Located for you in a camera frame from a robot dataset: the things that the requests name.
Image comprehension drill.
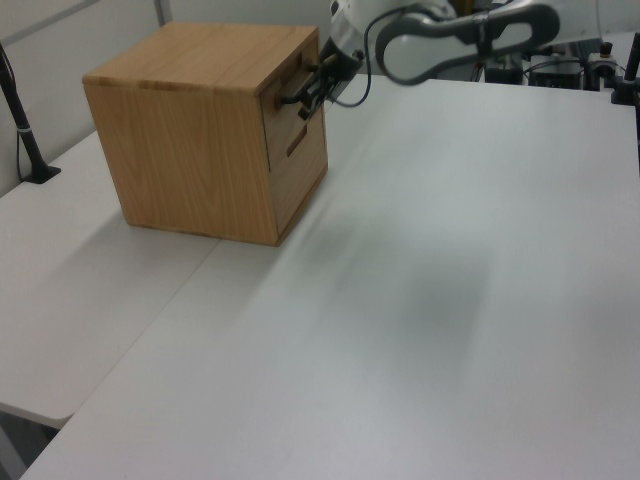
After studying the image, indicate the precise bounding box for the black camera stand clamp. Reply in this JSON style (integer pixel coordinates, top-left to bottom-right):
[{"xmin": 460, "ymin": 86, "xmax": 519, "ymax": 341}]
[{"xmin": 608, "ymin": 28, "xmax": 640, "ymax": 107}]

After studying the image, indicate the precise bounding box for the oak wooden drawer cabinet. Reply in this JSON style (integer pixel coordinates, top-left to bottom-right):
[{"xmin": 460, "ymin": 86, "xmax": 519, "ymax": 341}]
[{"xmin": 82, "ymin": 21, "xmax": 330, "ymax": 248}]

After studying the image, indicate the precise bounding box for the black camera stand pole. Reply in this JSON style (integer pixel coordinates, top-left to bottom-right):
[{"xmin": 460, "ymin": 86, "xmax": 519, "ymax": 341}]
[{"xmin": 0, "ymin": 41, "xmax": 63, "ymax": 186}]

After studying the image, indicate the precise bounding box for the oak drawer with slot grip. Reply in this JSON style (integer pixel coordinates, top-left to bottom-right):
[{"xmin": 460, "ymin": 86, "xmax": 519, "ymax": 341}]
[{"xmin": 268, "ymin": 107, "xmax": 330, "ymax": 238}]

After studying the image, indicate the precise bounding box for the grey emergency stop button box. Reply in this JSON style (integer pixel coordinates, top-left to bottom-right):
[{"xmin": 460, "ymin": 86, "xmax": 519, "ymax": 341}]
[{"xmin": 586, "ymin": 41, "xmax": 617, "ymax": 77}]

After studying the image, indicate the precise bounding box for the oak wooden drawer with handle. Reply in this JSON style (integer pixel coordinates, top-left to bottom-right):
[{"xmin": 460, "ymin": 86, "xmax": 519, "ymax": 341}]
[{"xmin": 260, "ymin": 35, "xmax": 326, "ymax": 175}]

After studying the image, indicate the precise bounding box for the black bar drawer handle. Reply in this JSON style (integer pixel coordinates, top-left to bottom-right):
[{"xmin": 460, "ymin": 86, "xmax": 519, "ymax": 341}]
[{"xmin": 272, "ymin": 60, "xmax": 322, "ymax": 109}]

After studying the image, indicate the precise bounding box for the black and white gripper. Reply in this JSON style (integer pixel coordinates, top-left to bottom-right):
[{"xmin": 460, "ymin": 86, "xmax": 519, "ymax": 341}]
[{"xmin": 297, "ymin": 33, "xmax": 366, "ymax": 122}]

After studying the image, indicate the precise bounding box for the dark gripper cable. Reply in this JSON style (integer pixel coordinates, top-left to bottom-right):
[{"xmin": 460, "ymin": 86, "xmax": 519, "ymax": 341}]
[{"xmin": 331, "ymin": 7, "xmax": 402, "ymax": 109}]

